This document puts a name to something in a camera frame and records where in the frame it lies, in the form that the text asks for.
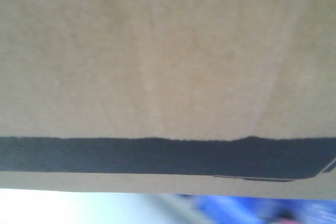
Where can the brown EcoFlow cardboard box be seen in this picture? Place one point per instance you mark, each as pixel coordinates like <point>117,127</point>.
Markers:
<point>221,97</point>

